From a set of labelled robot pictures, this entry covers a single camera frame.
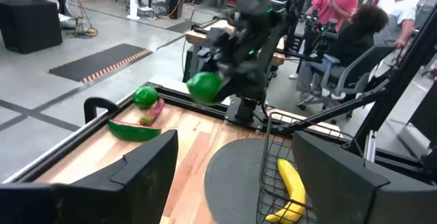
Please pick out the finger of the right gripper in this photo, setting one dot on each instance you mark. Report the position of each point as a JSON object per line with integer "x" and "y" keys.
{"x": 227, "y": 89}

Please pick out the yellow banana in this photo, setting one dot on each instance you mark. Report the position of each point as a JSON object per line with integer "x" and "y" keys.
{"x": 290, "y": 183}

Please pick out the black floor mat striped edge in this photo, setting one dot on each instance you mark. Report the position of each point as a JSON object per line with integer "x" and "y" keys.
{"x": 99, "y": 61}

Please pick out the dark red pepper green stem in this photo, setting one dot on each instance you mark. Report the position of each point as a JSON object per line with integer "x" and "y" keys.
{"x": 153, "y": 111}

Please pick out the black cabinet box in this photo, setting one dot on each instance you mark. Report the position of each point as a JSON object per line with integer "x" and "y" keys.
{"x": 30, "y": 26}

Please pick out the black background robot rig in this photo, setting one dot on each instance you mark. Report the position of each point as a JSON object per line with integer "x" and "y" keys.
{"x": 321, "y": 32}

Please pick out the green round fruit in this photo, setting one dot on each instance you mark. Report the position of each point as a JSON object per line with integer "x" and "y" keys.
{"x": 203, "y": 87}
{"x": 145, "y": 97}

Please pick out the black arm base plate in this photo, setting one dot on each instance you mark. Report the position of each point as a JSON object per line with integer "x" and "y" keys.
{"x": 239, "y": 121}

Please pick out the person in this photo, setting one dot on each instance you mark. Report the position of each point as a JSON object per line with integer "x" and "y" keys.
{"x": 355, "y": 39}
{"x": 403, "y": 12}
{"x": 333, "y": 5}

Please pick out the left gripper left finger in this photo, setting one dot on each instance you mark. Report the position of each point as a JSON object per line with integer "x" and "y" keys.
{"x": 143, "y": 183}

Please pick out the watermelon slice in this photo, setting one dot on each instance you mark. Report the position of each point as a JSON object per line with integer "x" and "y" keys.
{"x": 133, "y": 133}

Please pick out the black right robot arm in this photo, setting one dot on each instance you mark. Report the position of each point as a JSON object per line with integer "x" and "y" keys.
{"x": 256, "y": 22}

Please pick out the grey office chair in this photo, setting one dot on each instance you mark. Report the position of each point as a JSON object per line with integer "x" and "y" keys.
{"x": 351, "y": 77}

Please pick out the grey round woven placemat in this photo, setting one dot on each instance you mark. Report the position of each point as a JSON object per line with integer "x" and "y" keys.
{"x": 232, "y": 183}

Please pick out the wooden workbench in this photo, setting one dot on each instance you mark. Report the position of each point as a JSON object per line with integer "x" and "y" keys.
{"x": 198, "y": 38}

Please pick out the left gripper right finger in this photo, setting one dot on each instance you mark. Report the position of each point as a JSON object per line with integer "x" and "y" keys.
{"x": 341, "y": 190}

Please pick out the black stand frame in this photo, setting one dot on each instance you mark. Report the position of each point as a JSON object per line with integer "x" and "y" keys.
{"x": 392, "y": 91}

